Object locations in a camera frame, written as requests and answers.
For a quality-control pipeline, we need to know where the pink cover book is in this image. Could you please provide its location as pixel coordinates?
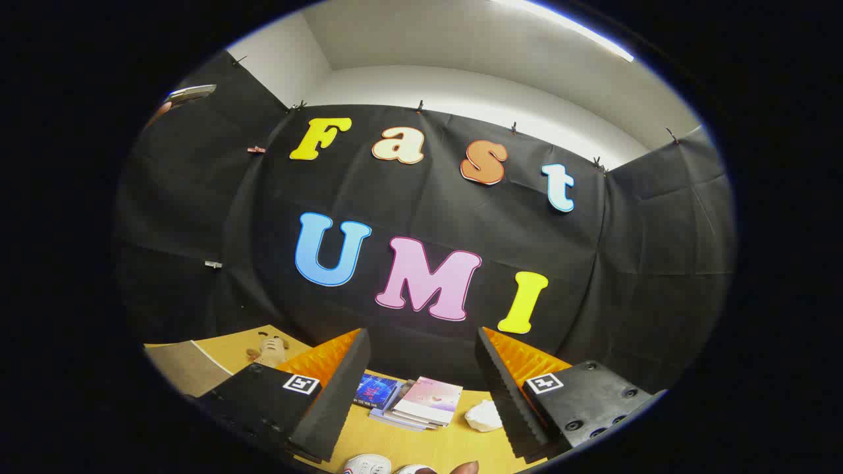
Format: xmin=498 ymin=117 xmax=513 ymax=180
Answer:
xmin=393 ymin=377 xmax=464 ymax=425

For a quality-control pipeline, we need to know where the tan plush toy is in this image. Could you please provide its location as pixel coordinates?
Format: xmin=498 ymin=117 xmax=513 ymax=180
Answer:
xmin=247 ymin=332 xmax=292 ymax=368

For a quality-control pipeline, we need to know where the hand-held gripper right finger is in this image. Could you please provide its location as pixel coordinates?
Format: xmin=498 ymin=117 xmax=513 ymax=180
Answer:
xmin=476 ymin=327 xmax=667 ymax=461

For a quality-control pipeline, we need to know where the dark blue book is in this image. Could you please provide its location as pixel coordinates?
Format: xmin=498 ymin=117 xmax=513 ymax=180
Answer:
xmin=354 ymin=373 xmax=400 ymax=409

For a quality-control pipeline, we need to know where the white cover book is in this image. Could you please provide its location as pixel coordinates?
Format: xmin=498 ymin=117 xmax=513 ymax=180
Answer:
xmin=381 ymin=395 xmax=443 ymax=430

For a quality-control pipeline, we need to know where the light blue cover book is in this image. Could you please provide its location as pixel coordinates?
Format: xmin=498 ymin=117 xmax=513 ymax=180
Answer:
xmin=368 ymin=407 xmax=429 ymax=433

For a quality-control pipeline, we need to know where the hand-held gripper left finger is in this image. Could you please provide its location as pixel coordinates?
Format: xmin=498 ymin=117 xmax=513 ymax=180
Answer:
xmin=196 ymin=328 xmax=371 ymax=463

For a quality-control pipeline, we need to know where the white plush toy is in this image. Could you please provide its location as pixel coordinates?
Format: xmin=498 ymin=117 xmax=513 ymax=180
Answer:
xmin=464 ymin=400 xmax=504 ymax=433

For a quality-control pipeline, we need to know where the black backdrop cloth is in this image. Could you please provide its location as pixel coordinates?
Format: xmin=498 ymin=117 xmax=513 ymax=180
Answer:
xmin=113 ymin=49 xmax=736 ymax=396

